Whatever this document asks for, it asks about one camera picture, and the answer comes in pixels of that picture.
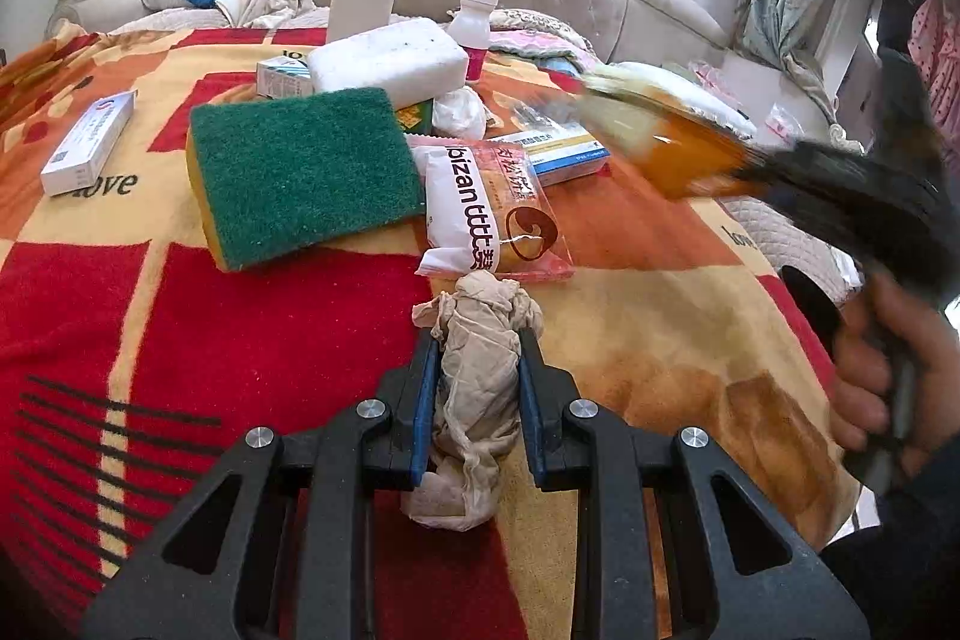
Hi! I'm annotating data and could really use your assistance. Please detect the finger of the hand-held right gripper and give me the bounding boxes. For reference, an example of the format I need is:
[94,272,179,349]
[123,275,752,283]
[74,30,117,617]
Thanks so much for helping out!
[701,143,803,208]

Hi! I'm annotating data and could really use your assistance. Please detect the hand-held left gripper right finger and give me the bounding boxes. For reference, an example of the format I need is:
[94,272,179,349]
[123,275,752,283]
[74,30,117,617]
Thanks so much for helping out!
[517,329,871,640]

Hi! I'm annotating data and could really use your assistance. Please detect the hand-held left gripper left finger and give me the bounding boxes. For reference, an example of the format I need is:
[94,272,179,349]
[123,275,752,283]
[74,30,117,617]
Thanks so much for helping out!
[79,329,443,640]

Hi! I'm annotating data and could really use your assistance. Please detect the beige tissue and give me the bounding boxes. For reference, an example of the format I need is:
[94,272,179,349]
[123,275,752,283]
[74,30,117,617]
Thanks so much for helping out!
[401,269,545,532]

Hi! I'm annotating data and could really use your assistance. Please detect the orange plastic packet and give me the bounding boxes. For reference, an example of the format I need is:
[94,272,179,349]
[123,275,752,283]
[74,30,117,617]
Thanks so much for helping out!
[581,66,758,202]

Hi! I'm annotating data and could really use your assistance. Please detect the person's right forearm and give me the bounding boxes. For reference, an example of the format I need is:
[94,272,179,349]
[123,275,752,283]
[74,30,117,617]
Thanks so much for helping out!
[819,464,960,640]

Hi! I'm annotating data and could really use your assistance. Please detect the person's right hand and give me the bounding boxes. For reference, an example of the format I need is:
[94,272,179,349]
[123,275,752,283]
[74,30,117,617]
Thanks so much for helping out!
[831,272,960,480]

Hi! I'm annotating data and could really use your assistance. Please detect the grey quilted bedspread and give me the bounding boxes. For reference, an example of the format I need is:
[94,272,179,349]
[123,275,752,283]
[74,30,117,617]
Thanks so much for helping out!
[716,194,863,304]

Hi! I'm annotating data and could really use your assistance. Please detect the pink hanging garment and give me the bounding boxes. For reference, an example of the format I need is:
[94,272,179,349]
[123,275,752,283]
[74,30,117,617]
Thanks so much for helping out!
[911,0,960,109]

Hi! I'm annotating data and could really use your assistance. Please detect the blue yellow medicine box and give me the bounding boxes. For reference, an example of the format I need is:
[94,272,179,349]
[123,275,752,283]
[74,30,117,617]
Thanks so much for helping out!
[517,130,610,187]

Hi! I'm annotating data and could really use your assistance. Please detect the dark hanging garment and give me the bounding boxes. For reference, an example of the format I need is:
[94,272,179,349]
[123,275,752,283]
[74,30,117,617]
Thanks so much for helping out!
[874,0,938,56]

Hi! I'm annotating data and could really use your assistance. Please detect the red orange printed blanket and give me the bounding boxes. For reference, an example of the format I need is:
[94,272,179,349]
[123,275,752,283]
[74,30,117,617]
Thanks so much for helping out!
[0,21,863,640]

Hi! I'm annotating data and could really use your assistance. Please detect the white orange bread packet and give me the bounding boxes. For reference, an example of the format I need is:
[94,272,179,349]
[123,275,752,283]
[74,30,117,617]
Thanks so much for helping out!
[409,136,577,283]

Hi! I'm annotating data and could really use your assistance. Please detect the clear plastic wrapper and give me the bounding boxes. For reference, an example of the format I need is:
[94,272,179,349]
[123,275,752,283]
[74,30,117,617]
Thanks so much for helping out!
[486,85,575,133]

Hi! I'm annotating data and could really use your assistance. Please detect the folded floral quilt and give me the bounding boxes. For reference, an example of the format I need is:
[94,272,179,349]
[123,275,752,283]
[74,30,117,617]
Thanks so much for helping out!
[487,8,601,79]

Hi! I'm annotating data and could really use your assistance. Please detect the green scouring sponge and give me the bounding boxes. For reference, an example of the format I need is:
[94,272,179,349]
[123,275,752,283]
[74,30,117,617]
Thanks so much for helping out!
[186,87,427,272]

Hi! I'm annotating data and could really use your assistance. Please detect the yellow snack packet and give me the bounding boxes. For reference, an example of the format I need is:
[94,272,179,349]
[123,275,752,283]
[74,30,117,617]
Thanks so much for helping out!
[394,100,436,137]

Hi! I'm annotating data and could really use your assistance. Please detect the white pill bottle pink label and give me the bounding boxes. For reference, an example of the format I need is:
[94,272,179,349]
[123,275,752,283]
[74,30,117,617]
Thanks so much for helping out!
[448,0,501,82]

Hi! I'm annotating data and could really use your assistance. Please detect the white foam block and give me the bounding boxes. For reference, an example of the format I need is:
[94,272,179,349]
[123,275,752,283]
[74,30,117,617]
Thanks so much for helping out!
[307,17,470,107]

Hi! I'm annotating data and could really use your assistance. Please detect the small blue white box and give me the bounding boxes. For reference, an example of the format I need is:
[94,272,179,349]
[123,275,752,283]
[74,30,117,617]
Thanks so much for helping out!
[255,53,314,100]

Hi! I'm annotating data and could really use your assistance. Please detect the long white medicine box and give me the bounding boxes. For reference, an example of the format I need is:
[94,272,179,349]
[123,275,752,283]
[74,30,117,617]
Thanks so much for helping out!
[40,91,138,197]

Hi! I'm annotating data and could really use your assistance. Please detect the white clothes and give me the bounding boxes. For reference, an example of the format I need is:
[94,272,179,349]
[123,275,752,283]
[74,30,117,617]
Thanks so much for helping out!
[214,0,331,28]

